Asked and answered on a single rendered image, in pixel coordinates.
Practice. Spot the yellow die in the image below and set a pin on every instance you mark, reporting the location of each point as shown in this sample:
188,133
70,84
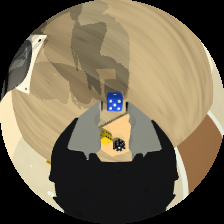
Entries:
106,137

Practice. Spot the blue die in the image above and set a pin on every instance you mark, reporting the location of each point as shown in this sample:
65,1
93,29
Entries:
114,101

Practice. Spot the black die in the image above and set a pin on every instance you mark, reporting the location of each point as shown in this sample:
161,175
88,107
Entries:
119,145

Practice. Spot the tan square mat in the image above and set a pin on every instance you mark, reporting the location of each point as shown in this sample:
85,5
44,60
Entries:
120,129

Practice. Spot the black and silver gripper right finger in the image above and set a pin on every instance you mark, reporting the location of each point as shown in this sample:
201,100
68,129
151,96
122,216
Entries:
148,138

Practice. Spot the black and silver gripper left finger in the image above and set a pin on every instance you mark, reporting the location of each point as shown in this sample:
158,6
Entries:
78,140

